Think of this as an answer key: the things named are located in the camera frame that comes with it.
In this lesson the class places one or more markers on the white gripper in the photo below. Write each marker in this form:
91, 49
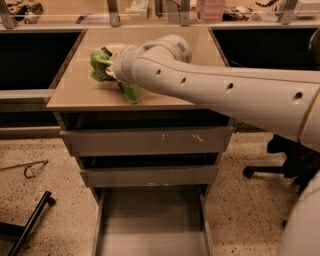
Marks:
118, 67

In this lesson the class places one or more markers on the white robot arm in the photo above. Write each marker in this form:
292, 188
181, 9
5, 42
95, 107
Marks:
283, 102

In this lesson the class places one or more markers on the top grey drawer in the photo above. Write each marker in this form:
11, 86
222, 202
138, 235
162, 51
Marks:
153, 141

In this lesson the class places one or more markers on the grey drawer cabinet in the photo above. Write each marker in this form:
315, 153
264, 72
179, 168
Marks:
150, 166

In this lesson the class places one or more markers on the middle grey drawer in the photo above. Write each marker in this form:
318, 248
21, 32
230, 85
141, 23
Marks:
149, 176

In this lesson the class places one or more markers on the open bottom grey drawer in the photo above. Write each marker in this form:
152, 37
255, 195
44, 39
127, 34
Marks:
152, 221

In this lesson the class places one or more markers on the white paper bowl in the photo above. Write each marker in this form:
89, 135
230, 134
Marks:
112, 48

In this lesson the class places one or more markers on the white box on bench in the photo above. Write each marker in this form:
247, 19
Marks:
139, 8

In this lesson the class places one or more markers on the pink plastic container stack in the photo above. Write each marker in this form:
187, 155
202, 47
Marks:
210, 11

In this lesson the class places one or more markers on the black chair base leg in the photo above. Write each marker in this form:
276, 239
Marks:
19, 233

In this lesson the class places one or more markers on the black office chair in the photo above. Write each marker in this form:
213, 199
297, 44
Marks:
293, 49

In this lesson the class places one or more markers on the metal wire hook tool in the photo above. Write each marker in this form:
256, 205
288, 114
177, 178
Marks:
28, 168

